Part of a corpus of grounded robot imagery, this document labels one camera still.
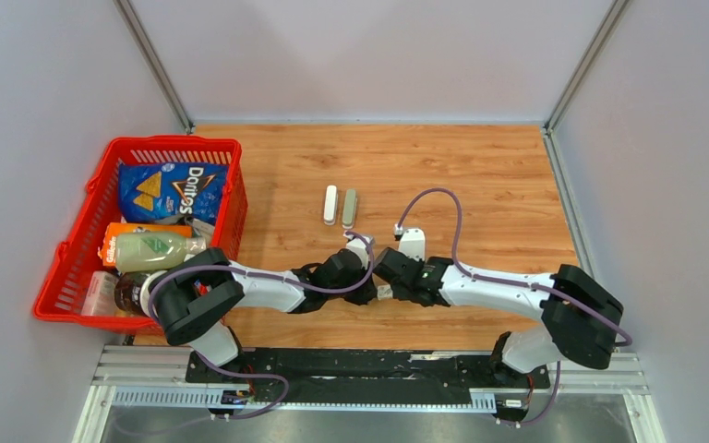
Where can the pale green lotion bottle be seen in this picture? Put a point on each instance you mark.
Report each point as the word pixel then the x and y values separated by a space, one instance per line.
pixel 150 251

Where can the aluminium frame rail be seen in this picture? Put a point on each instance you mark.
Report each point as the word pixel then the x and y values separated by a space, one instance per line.
pixel 163 394

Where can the blue Doritos chip bag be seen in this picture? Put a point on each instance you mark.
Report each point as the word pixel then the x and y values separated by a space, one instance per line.
pixel 160 191

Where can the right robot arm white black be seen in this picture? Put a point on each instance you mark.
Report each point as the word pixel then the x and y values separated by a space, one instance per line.
pixel 578 319

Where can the clear pink plastic package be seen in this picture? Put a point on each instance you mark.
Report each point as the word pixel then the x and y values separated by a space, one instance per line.
pixel 99 299

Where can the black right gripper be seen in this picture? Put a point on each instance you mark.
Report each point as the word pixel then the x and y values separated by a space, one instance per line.
pixel 397 293

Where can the red plastic shopping basket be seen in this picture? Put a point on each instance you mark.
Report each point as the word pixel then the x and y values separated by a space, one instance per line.
pixel 65 286

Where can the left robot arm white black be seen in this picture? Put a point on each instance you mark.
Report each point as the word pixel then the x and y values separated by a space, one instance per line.
pixel 190 300

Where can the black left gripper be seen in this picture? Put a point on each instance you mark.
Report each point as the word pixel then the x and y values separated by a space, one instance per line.
pixel 367 293

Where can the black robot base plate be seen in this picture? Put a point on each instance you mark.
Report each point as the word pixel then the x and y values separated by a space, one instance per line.
pixel 382 377

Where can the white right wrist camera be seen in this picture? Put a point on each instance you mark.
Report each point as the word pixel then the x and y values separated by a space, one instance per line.
pixel 411 242

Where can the white staple box red label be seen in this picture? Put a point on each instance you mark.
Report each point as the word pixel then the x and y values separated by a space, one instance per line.
pixel 384 292

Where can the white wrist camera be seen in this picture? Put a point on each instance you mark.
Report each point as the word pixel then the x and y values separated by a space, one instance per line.
pixel 362 246
pixel 411 242

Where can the dark jar with white lid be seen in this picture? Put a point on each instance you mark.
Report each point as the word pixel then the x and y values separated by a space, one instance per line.
pixel 130 294

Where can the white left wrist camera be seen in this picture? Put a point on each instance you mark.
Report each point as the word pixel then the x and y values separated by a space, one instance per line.
pixel 362 246

